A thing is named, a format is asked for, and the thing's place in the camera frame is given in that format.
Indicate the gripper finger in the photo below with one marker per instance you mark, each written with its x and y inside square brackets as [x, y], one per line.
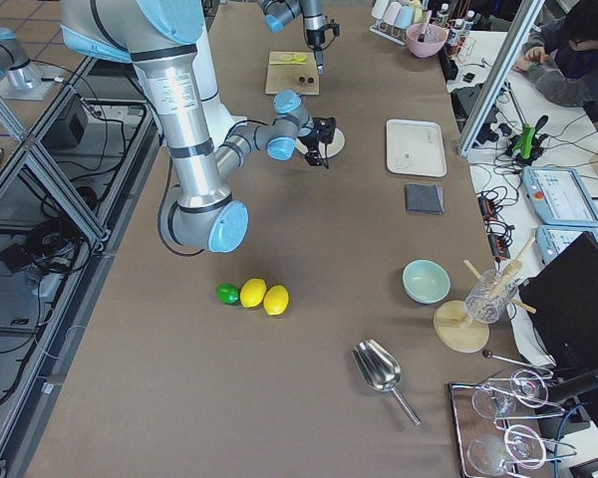
[320, 62]
[313, 158]
[324, 161]
[317, 60]

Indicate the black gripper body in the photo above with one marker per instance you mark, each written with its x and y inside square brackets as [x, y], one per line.
[311, 147]
[315, 38]

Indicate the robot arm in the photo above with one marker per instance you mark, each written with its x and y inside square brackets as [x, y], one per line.
[280, 14]
[166, 43]

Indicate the cream rectangular tray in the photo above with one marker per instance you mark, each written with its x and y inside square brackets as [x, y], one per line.
[415, 147]

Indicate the wine glass rack tray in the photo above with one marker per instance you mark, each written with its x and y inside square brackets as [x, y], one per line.
[496, 425]

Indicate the cream round plate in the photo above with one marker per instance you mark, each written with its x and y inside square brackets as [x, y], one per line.
[326, 150]

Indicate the wooden cutting board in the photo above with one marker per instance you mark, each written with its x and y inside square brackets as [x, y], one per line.
[286, 77]

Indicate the white cup rack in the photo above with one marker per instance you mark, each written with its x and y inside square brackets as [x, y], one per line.
[392, 18]

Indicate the grey folded cloth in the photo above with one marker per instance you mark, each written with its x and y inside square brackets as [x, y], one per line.
[424, 198]

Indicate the metal muddler in bowl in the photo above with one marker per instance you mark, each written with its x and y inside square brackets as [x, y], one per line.
[424, 26]

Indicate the pink bowl with ice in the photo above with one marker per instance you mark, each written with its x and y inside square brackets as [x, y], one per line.
[435, 38]

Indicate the yellow lemon far from lime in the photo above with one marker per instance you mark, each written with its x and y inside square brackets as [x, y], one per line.
[276, 300]

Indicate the yellow lemon near lime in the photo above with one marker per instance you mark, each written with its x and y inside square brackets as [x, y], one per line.
[252, 293]

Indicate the mint green bowl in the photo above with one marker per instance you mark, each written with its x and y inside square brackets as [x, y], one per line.
[425, 281]

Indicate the green lime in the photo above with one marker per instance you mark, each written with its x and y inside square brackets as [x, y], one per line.
[227, 293]

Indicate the wooden cup stand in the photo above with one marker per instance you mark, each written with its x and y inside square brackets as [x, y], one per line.
[462, 334]

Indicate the clear glass mug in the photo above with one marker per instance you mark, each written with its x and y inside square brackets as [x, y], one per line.
[489, 297]

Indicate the metal scoop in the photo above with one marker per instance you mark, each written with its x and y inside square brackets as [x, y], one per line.
[382, 372]

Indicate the upper blue teach pendant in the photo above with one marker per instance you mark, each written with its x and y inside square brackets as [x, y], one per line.
[559, 197]

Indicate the blue teach pendant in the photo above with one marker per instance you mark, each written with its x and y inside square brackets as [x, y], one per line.
[551, 240]
[559, 197]

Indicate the lower blue teach pendant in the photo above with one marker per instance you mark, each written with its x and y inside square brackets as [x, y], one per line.
[551, 240]

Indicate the person in grey sweater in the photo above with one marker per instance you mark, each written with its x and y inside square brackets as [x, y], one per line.
[561, 59]

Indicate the black computer monitor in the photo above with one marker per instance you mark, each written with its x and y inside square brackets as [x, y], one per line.
[565, 296]

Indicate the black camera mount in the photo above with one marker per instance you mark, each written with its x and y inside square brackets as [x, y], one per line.
[324, 129]
[334, 27]

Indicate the aluminium frame post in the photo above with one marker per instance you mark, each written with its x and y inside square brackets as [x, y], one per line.
[506, 55]

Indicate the green handled grabber tool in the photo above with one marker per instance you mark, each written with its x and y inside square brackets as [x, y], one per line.
[527, 146]

